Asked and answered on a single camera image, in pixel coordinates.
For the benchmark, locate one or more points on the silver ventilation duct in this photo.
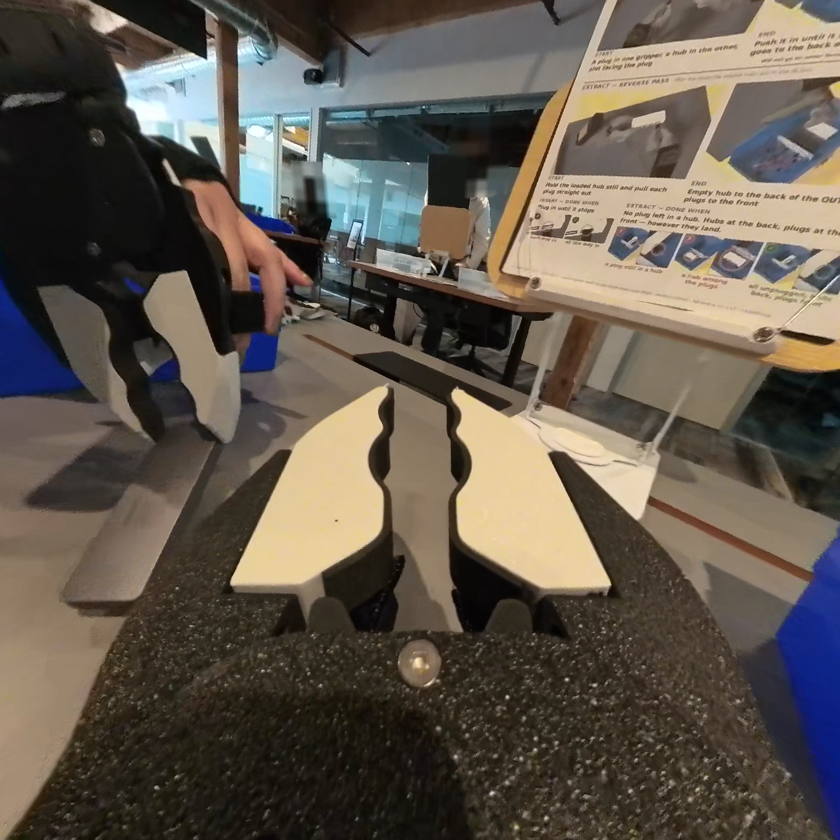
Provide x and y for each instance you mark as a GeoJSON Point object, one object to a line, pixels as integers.
{"type": "Point", "coordinates": [253, 36]}

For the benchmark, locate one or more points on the cardboard board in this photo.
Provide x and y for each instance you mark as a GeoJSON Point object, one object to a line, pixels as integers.
{"type": "Point", "coordinates": [443, 229]}

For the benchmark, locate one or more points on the wooden post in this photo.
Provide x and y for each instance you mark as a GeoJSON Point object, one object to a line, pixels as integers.
{"type": "Point", "coordinates": [228, 98]}

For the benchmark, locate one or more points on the black office chair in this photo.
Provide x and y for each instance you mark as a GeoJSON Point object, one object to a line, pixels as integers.
{"type": "Point", "coordinates": [479, 328]}

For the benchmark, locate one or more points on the brown office desk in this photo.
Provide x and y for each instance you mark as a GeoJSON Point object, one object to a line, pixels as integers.
{"type": "Point", "coordinates": [420, 282]}

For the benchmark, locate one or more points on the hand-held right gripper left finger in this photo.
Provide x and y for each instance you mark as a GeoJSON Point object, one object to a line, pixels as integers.
{"type": "Point", "coordinates": [315, 505]}

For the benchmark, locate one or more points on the blue plastic bin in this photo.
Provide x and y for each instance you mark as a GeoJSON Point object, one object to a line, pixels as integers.
{"type": "Point", "coordinates": [26, 354]}
{"type": "Point", "coordinates": [814, 656]}

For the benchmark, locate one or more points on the black security camera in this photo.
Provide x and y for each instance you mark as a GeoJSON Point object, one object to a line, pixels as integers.
{"type": "Point", "coordinates": [313, 74]}

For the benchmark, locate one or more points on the clear acrylic board stand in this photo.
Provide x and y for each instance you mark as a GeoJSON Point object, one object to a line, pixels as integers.
{"type": "Point", "coordinates": [630, 485]}

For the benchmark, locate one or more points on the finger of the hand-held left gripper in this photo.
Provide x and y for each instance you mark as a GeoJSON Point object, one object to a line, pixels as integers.
{"type": "Point", "coordinates": [190, 341]}
{"type": "Point", "coordinates": [85, 348]}

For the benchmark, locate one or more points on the small framed sign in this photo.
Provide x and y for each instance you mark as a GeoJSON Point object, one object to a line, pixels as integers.
{"type": "Point", "coordinates": [355, 234]}

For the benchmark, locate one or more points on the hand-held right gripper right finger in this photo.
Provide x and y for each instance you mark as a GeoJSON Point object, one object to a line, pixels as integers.
{"type": "Point", "coordinates": [525, 512]}

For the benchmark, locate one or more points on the person's left hand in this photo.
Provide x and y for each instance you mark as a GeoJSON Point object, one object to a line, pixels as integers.
{"type": "Point", "coordinates": [243, 243]}

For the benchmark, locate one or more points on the wooden display board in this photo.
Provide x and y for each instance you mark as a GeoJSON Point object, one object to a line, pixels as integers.
{"type": "Point", "coordinates": [513, 226]}

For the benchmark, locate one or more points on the white instruction sheet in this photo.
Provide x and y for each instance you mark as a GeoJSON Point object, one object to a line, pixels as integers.
{"type": "Point", "coordinates": [656, 197]}

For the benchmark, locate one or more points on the small blue bin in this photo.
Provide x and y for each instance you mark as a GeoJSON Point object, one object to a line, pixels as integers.
{"type": "Point", "coordinates": [272, 226]}

